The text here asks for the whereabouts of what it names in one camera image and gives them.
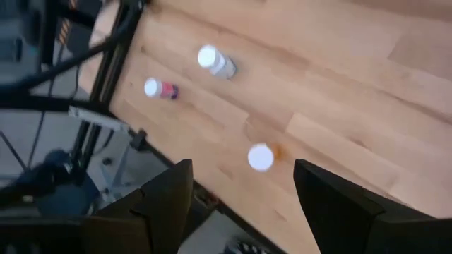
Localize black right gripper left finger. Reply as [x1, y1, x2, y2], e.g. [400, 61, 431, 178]
[97, 159, 194, 254]

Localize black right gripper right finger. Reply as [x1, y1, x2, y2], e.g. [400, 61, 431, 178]
[292, 159, 386, 254]

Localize orange pill bottle white cap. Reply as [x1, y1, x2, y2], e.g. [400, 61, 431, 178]
[246, 142, 285, 173]

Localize red label bottle white cap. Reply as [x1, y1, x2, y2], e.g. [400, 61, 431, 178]
[143, 77, 180, 101]

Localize small white medicine bottle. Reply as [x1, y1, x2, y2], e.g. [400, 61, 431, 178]
[196, 44, 237, 80]

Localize blue office chair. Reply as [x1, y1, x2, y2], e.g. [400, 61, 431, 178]
[17, 150, 100, 216]

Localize black mat orange striped edges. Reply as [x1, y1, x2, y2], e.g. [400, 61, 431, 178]
[56, 0, 81, 47]

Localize black aluminium table frame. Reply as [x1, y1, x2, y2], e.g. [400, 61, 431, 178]
[0, 0, 287, 254]

